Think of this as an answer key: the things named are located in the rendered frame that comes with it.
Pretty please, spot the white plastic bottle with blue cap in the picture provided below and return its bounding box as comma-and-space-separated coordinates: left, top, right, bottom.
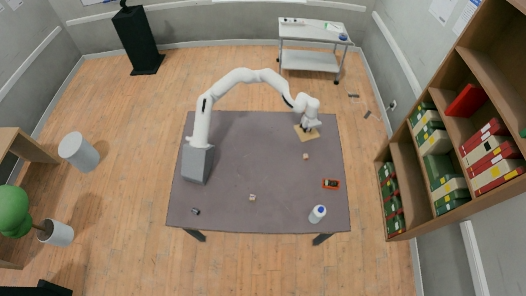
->
309, 205, 326, 224

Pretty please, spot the orange pocket multimeter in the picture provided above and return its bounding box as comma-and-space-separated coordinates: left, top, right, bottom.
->
322, 179, 340, 190

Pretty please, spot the tan flat mat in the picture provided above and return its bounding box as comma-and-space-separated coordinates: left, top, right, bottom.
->
294, 124, 320, 142

